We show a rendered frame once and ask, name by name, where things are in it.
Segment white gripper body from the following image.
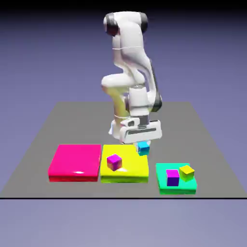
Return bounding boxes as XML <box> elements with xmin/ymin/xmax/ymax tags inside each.
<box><xmin>119</xmin><ymin>120</ymin><xmax>163</xmax><ymax>145</ymax></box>

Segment small cyan cube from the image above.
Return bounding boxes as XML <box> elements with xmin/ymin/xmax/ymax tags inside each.
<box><xmin>137</xmin><ymin>141</ymin><xmax>151</xmax><ymax>156</ymax></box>

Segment small magenta cube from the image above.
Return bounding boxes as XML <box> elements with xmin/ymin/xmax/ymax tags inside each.
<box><xmin>107</xmin><ymin>153</ymin><xmax>123</xmax><ymax>172</ymax></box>

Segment small purple cube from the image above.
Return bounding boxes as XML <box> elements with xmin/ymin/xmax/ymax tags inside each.
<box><xmin>166</xmin><ymin>169</ymin><xmax>180</xmax><ymax>187</ymax></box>

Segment small yellow cube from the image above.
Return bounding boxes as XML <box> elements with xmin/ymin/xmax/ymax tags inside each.
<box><xmin>179</xmin><ymin>165</ymin><xmax>195</xmax><ymax>182</ymax></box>

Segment large yellow box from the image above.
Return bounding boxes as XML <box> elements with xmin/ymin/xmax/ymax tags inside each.
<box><xmin>100</xmin><ymin>144</ymin><xmax>150</xmax><ymax>184</ymax></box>

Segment large green box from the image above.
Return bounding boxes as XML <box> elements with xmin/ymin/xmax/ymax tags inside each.
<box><xmin>155</xmin><ymin>163</ymin><xmax>198</xmax><ymax>195</ymax></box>

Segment large pink box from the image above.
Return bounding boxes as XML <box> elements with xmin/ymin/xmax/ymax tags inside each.
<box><xmin>47</xmin><ymin>144</ymin><xmax>102</xmax><ymax>182</ymax></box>

